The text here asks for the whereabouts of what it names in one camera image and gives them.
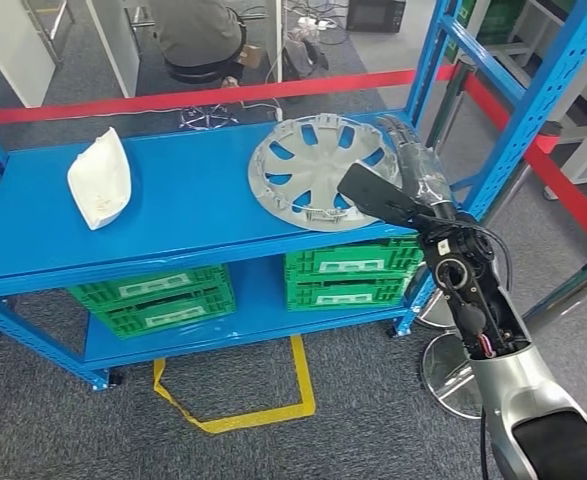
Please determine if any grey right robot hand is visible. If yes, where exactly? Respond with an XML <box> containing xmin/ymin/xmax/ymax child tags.
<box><xmin>378</xmin><ymin>113</ymin><xmax>457</xmax><ymax>220</ymax></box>

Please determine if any silver wheel hubcap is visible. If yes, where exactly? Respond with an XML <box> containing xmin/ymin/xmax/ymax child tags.
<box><xmin>248</xmin><ymin>113</ymin><xmax>404</xmax><ymax>233</ymax></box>

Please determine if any blue metal shelf rack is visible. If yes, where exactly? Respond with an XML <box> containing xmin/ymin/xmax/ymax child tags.
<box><xmin>0</xmin><ymin>0</ymin><xmax>587</xmax><ymax>393</ymax></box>

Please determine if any red barrier belt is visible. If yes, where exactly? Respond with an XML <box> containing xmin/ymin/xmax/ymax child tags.
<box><xmin>0</xmin><ymin>66</ymin><xmax>457</xmax><ymax>127</ymax></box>
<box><xmin>525</xmin><ymin>140</ymin><xmax>587</xmax><ymax>250</ymax></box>
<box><xmin>460</xmin><ymin>69</ymin><xmax>544</xmax><ymax>144</ymax></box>

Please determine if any green plastic crate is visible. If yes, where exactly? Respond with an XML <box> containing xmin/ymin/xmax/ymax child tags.
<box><xmin>283</xmin><ymin>237</ymin><xmax>424</xmax><ymax>313</ymax></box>
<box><xmin>67</xmin><ymin>264</ymin><xmax>236</xmax><ymax>340</ymax></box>

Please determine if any black microwave oven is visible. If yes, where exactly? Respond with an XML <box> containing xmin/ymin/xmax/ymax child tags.
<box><xmin>345</xmin><ymin>0</ymin><xmax>407</xmax><ymax>33</ymax></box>

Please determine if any green crate stack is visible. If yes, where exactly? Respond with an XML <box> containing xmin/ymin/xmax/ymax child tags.
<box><xmin>445</xmin><ymin>0</ymin><xmax>524</xmax><ymax>61</ymax></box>

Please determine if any dark bag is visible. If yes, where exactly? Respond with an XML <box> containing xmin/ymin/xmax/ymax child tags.
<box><xmin>282</xmin><ymin>38</ymin><xmax>330</xmax><ymax>82</ymax></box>

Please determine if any white power strip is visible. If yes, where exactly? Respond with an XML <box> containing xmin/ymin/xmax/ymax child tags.
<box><xmin>298</xmin><ymin>16</ymin><xmax>339</xmax><ymax>32</ymax></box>

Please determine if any black round stool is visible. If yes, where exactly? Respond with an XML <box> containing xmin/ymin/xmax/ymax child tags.
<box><xmin>165</xmin><ymin>56</ymin><xmax>244</xmax><ymax>130</ymax></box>

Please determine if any person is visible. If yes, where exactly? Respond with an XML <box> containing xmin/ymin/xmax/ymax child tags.
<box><xmin>147</xmin><ymin>0</ymin><xmax>246</xmax><ymax>84</ymax></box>

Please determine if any white desk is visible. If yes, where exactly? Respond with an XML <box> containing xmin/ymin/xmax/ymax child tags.
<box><xmin>85</xmin><ymin>0</ymin><xmax>284</xmax><ymax>99</ymax></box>
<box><xmin>0</xmin><ymin>0</ymin><xmax>57</xmax><ymax>109</ymax></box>

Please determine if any white plastic mirror cover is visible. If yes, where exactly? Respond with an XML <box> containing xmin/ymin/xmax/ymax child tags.
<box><xmin>67</xmin><ymin>127</ymin><xmax>132</xmax><ymax>232</ymax></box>

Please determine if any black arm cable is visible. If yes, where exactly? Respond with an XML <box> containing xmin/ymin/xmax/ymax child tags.
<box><xmin>479</xmin><ymin>407</ymin><xmax>490</xmax><ymax>480</ymax></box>

